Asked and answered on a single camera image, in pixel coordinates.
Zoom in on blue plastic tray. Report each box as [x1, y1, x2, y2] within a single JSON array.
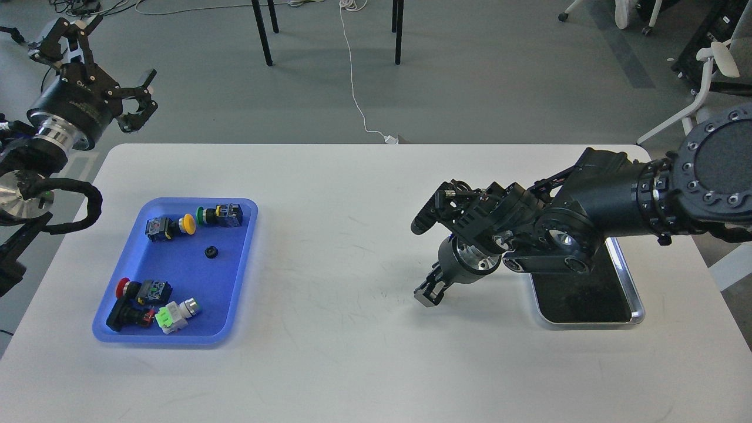
[[92, 197, 258, 345]]

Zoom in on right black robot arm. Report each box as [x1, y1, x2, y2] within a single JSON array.
[[411, 103, 751, 307]]

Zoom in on green push button switch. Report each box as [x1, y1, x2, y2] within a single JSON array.
[[195, 203, 243, 227]]

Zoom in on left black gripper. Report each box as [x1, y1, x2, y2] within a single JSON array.
[[26, 14, 159, 152]]

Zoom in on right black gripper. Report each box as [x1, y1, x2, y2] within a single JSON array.
[[414, 236, 502, 307]]

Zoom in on yellow push button switch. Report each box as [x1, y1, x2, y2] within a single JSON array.
[[145, 214, 197, 241]]

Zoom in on white office chair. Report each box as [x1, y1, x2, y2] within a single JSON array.
[[637, 18, 752, 145]]

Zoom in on red push button switch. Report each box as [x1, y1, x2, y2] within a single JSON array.
[[115, 278, 173, 306]]

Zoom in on black selector switch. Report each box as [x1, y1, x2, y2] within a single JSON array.
[[106, 298, 156, 332]]

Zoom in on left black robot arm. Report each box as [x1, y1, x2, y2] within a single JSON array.
[[1, 16, 158, 294]]

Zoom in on black cable on floor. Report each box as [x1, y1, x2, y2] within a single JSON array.
[[0, 0, 139, 48]]

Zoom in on black table legs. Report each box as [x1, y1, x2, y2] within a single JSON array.
[[250, 0, 406, 67]]

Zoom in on silver metal tray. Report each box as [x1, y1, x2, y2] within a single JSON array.
[[530, 237, 645, 330]]

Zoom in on white green switch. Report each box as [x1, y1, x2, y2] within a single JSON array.
[[154, 298, 202, 335]]

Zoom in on small black gear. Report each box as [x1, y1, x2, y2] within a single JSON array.
[[204, 246, 219, 259]]

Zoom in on white cable on floor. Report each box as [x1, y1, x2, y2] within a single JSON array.
[[338, 0, 400, 145]]

